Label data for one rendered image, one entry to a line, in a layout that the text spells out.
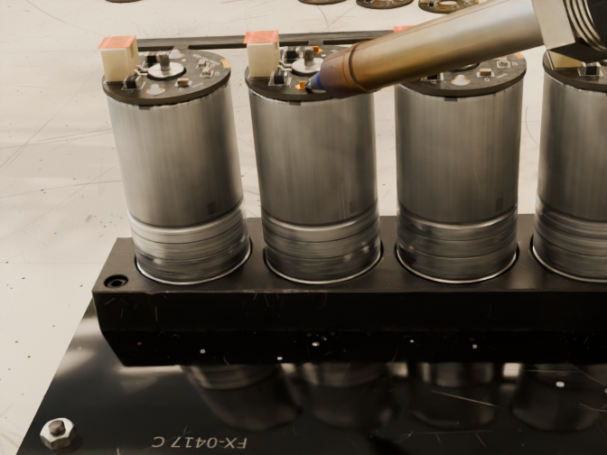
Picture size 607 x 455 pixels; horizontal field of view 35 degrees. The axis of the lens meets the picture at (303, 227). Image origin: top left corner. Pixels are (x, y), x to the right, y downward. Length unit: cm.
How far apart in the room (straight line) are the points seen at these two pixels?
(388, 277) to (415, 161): 3
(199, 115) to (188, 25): 23
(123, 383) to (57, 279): 6
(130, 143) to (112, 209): 9
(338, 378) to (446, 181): 4
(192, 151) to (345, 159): 3
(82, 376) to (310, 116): 7
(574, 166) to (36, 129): 20
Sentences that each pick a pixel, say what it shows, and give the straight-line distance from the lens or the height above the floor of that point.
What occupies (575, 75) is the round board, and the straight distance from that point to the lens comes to 18.
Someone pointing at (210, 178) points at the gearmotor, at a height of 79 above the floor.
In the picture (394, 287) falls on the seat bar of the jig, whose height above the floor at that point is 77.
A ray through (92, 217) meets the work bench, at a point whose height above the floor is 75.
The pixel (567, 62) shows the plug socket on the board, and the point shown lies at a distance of 18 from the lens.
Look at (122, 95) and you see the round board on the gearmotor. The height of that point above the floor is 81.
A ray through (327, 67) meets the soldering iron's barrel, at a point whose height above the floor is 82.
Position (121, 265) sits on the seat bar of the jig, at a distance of 21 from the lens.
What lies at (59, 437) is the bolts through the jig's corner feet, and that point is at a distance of 18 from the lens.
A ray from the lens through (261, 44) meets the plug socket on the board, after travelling 18.
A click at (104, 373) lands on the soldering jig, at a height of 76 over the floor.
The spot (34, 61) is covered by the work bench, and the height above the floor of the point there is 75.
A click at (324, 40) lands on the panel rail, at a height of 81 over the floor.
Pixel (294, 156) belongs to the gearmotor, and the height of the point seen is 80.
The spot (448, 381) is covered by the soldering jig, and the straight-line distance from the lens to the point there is 19.
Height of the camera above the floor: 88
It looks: 31 degrees down
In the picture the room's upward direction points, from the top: 5 degrees counter-clockwise
